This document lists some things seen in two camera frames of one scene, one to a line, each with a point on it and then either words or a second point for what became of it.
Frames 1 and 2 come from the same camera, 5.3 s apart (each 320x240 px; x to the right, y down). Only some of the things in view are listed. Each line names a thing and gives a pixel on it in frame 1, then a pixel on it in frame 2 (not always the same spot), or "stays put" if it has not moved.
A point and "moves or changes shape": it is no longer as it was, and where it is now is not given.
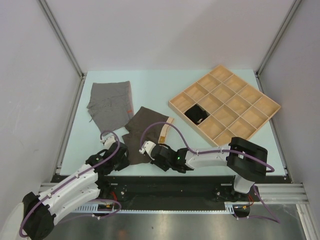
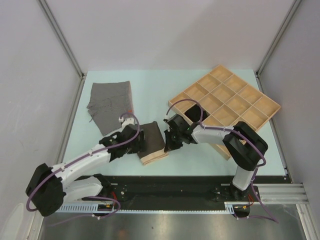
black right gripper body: [164, 166] → [174, 140]
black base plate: [145, 193] stays put
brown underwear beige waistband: [154, 134] moves or changes shape
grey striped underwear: [112, 105] stays put
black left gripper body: [120, 164] → [137, 146]
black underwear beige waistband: [196, 114] stays put
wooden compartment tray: [222, 106] stays put
